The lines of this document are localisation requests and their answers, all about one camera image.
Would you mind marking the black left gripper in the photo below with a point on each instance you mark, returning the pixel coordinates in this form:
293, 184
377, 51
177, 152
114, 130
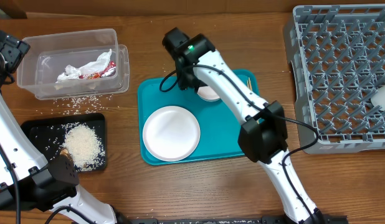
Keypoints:
14, 48

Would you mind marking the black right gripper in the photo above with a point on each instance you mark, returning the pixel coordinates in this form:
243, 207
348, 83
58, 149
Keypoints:
188, 83

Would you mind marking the pink saucer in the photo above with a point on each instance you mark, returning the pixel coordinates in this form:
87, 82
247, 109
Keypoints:
207, 94

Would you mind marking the white tissue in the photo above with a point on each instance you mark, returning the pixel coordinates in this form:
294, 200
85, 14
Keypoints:
72, 73

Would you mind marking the red snack wrapper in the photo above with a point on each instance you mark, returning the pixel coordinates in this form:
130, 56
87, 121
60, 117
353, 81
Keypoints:
108, 72

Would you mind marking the large white plate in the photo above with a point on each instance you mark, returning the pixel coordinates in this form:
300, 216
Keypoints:
171, 133

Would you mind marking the white cup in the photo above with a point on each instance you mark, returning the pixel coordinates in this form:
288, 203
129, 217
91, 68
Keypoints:
379, 99

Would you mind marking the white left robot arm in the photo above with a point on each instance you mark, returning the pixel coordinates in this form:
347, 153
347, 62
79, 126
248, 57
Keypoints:
27, 179

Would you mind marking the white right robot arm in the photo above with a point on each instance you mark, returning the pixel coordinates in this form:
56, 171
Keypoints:
263, 126

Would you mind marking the grey dishwasher rack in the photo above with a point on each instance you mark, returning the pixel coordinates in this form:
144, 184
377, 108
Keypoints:
337, 55

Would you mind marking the teal plastic tray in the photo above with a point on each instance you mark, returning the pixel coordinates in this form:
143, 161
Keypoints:
219, 127

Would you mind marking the clear plastic bin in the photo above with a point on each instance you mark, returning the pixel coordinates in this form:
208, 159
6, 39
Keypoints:
50, 54

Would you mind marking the black tray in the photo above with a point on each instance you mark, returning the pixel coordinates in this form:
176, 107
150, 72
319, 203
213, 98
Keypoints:
48, 136

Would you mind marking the brown food scrap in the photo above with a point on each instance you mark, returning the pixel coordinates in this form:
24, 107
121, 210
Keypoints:
64, 152

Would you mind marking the pile of rice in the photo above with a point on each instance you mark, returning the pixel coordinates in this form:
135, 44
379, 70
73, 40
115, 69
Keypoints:
84, 146

